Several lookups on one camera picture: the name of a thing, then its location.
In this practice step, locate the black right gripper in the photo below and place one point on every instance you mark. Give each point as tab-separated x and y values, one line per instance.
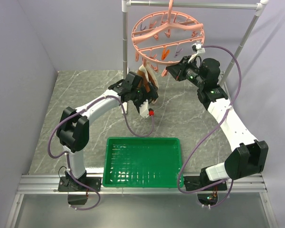
177	71

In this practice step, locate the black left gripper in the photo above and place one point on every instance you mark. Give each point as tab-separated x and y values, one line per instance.
150	96

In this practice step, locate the pink clothes peg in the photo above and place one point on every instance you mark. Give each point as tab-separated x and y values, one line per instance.
164	73
145	63

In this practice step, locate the orange underwear with cream waistband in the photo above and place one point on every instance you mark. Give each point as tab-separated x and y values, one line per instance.
147	74

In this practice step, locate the pink round clip hanger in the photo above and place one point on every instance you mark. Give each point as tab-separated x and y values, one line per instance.
167	28

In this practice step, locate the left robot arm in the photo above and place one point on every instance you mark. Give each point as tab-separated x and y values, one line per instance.
73	130

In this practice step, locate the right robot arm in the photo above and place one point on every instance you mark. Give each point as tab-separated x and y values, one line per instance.
248	155

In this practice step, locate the purple clothes peg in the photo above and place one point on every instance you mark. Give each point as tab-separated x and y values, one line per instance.
177	52

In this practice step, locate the orange clothes peg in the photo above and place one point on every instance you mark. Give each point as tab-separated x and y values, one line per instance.
165	53

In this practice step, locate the green plastic tray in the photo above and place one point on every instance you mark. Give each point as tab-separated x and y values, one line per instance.
142	163

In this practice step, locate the metal clothes rack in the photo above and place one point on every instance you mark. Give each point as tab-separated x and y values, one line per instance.
126	4

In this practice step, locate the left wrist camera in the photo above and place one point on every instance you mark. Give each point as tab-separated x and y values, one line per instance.
144	110

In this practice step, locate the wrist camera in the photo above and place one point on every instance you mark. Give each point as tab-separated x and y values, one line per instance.
197	49
144	110

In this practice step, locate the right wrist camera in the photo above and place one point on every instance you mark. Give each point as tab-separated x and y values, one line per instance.
197	49

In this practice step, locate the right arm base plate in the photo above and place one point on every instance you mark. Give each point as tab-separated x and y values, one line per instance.
209	196

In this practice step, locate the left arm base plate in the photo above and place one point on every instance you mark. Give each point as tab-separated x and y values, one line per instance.
78	194

